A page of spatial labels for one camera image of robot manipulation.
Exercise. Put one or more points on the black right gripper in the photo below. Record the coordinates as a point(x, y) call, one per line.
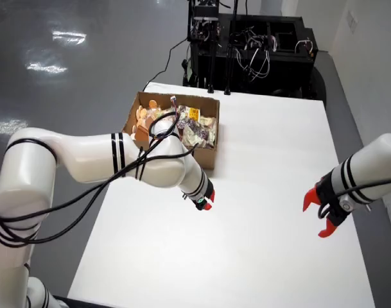
point(330, 199)

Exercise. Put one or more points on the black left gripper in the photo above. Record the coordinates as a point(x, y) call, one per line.
point(200, 196)

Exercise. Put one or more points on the pale green snack packet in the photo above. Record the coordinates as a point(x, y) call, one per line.
point(192, 136)

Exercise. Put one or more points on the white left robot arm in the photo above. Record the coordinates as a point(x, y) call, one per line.
point(86, 157)

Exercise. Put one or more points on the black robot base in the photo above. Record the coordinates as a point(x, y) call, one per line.
point(73, 303)

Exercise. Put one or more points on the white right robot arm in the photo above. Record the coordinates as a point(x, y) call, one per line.
point(375, 160)

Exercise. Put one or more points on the yellow snack packet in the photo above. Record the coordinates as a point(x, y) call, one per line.
point(194, 113)

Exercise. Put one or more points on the clear cookie packet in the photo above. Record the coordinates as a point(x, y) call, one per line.
point(208, 122)

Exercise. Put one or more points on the brown cardboard box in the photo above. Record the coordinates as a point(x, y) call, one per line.
point(208, 104)

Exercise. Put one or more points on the brown rectangular biscuit pack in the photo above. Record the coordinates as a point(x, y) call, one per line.
point(144, 125)

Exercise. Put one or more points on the round golden cookie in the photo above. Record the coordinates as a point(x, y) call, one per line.
point(141, 113)
point(153, 103)

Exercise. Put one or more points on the thin black stand pole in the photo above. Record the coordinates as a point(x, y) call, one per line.
point(228, 70)
point(211, 70)

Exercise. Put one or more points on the black clamp with green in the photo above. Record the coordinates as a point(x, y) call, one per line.
point(187, 72)

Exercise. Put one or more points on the black curved base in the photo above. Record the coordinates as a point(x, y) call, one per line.
point(320, 83)

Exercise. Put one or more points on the black equipment rack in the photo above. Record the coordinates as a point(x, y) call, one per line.
point(285, 70)

